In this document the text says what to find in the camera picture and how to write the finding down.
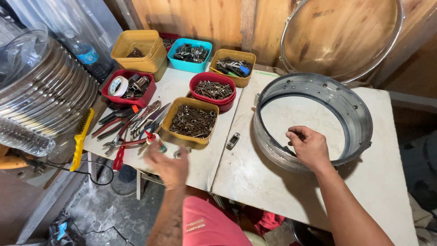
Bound person's left hand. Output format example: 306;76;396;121
143;145;190;190

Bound person's right hand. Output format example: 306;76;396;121
285;126;333;172

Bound grey metal drum shell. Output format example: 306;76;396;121
253;72;373;173

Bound glue bottle with red cap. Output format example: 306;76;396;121
144;129;168;154

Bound small shiny metal part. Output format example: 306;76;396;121
173;146;193;160

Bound yellow tub with washers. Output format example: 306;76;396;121
161;97;220;145

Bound purple utility knife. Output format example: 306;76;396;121
143;102;171;128

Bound silver locking pliers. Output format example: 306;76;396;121
129;100;162;131

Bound heap of rusty washers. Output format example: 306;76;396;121
168;104;217;138

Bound black and orange pliers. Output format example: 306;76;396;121
98;105;140;126

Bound red tub with tape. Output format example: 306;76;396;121
101;69;158;109

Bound heap of metal brackets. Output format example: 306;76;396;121
123;73;151;100

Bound small metal drum lug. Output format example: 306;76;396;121
226;132;241;151

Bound red tub with screws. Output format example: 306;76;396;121
189;71;237;113

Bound white tape roll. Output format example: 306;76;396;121
107;75;130;97

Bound pink shorts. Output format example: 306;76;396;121
182;196;254;246

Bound heap of long screws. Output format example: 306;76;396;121
194;80;234;100

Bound teal plastic tub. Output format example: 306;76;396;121
167;38;213;74

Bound yellow tub with few screws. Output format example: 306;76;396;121
111;30;168;73

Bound small heap of dark screws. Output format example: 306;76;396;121
127;47;146;59

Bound heap of metal drum lugs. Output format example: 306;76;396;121
173;43;209;64

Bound yellow tub with tools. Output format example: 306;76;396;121
208;49;257;89

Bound heap of small hand tools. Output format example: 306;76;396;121
216;56;252;77

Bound red cloth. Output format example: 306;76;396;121
239;204;286;237

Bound dark red plastic tub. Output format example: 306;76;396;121
158;32;181;52

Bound water bottle with blue label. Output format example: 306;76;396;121
64;30;110;83

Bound stack of chrome drum hoops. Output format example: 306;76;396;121
0;34;100;139

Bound clear plastic bottle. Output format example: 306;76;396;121
0;116;56;157

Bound orange tool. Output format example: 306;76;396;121
0;145;39;170

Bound clear plastic sheeting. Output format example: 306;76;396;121
0;0;124;70

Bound chrome drum hoop with head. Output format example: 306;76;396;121
279;0;406;85

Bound blue handled scissors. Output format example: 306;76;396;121
137;121;162;141

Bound red handled cutters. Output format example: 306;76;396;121
112;136;148;172

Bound red handled pliers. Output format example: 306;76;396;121
91;118;131;141

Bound black cable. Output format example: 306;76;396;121
19;150;115;186

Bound yellow wire brush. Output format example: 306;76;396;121
69;108;95;172

